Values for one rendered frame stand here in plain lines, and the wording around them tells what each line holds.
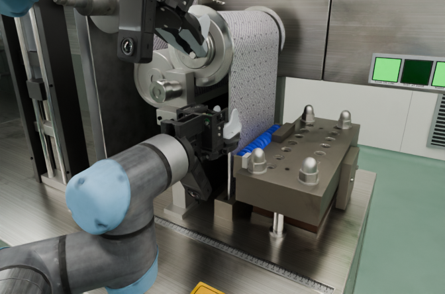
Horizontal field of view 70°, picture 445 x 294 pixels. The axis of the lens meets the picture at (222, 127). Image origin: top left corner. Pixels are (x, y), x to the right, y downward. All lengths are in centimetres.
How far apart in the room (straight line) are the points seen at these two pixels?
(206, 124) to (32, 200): 51
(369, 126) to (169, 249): 288
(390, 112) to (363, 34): 248
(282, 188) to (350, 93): 275
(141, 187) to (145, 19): 21
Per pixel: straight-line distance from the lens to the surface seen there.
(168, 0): 47
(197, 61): 59
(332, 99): 333
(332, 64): 86
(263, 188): 59
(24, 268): 43
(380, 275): 203
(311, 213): 58
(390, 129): 334
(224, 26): 58
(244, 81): 65
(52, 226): 76
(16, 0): 34
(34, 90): 80
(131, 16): 46
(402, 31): 83
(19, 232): 78
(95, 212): 38
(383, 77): 84
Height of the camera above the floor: 132
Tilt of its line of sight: 21 degrees down
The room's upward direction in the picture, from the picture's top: straight up
